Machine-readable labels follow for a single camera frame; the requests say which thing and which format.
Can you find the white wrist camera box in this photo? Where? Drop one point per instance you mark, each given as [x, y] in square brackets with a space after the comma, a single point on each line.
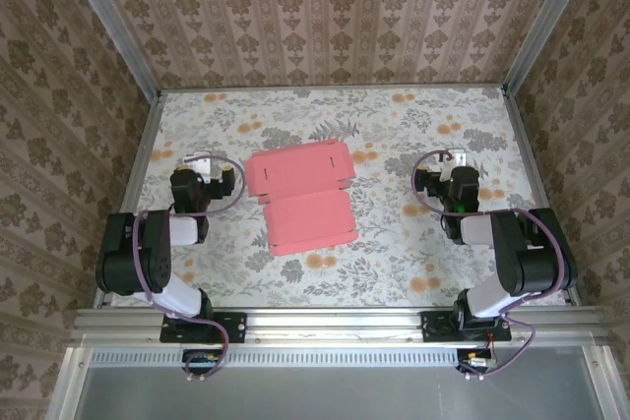
[198, 164]
[459, 157]

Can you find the pink paper box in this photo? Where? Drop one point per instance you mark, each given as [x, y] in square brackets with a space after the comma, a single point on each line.
[305, 213]

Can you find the aluminium frame post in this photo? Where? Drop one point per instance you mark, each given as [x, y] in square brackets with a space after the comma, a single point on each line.
[114, 21]
[539, 21]

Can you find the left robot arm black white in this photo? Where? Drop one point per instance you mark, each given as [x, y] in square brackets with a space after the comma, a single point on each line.
[157, 253]

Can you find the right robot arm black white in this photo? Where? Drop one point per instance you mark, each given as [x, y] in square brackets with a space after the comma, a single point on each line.
[531, 262]

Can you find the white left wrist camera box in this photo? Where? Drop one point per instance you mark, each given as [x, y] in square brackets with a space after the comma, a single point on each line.
[198, 164]

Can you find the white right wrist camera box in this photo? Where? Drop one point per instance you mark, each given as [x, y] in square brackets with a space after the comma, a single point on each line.
[459, 157]

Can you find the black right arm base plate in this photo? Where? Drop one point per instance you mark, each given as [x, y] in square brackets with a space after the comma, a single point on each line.
[435, 327]

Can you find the wide aluminium frame rail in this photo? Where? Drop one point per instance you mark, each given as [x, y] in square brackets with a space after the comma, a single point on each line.
[334, 324]

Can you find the floral table cover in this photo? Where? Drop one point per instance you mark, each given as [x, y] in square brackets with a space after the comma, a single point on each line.
[315, 115]

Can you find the grey metal panel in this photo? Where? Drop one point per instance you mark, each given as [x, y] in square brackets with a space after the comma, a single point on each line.
[334, 395]

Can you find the thin aluminium frame rail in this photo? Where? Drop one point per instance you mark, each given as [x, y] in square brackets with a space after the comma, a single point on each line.
[132, 184]
[334, 87]
[540, 184]

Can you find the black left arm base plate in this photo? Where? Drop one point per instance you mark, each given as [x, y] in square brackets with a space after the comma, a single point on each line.
[231, 327]

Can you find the small electronics board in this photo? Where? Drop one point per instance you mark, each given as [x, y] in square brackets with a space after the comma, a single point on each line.
[475, 362]
[199, 357]

